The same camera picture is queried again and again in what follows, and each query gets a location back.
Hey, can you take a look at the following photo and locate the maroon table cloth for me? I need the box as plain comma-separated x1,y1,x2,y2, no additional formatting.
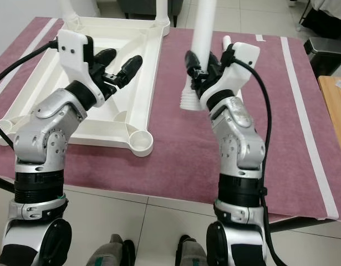
0,16,341,222

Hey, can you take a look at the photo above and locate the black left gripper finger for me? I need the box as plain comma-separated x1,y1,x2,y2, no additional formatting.
94,48,117,70
117,54,143,86

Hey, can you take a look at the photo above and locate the grey robot foot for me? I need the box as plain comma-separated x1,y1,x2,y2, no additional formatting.
86,234,135,266
179,236,212,266

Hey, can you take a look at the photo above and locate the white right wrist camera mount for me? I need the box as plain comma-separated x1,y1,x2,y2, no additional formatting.
201,43,261,110

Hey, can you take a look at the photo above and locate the grey robot left foot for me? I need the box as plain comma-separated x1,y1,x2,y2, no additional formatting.
86,234,135,266

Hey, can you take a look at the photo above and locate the grey robot right foot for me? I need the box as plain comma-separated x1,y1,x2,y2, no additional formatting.
179,236,212,266

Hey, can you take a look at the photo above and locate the dark grey lidded bin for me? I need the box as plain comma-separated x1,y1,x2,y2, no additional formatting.
303,38,341,76

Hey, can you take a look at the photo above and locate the dark grey armchair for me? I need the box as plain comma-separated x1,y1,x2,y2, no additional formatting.
123,0,182,25

